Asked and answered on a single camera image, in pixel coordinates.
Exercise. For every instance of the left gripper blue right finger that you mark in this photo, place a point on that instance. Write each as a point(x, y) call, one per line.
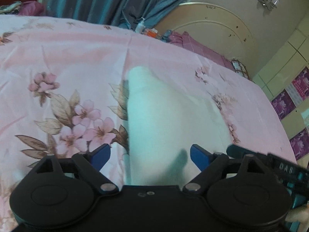
point(212, 168)

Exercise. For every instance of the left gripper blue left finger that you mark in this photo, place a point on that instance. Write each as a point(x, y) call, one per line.
point(89, 164)

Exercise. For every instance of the white small garment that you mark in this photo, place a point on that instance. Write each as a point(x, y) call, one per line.
point(163, 124)

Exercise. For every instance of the purple patterned lower tile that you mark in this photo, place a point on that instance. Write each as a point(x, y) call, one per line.
point(300, 143)

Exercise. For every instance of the pink floral bed sheet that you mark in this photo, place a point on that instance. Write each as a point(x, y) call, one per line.
point(64, 90)

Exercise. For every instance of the patterned pillow corner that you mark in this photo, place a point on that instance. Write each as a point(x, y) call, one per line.
point(240, 69)

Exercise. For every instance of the magenta blanket by cream headboard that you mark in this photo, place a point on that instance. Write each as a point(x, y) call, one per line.
point(185, 41)

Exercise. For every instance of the cream round headboard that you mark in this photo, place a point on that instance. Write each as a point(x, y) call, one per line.
point(214, 27)

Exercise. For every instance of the orange small box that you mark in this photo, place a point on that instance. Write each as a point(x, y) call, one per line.
point(150, 32)

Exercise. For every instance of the white pump bottle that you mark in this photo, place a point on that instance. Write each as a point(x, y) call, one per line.
point(140, 26)

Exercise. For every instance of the magenta bedding by red headboard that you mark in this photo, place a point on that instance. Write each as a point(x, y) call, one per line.
point(29, 8)

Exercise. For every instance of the purple patterned wall tile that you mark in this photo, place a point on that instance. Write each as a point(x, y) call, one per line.
point(292, 96)

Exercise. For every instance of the silver wall hook fixture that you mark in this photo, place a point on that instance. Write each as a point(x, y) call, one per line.
point(269, 4)

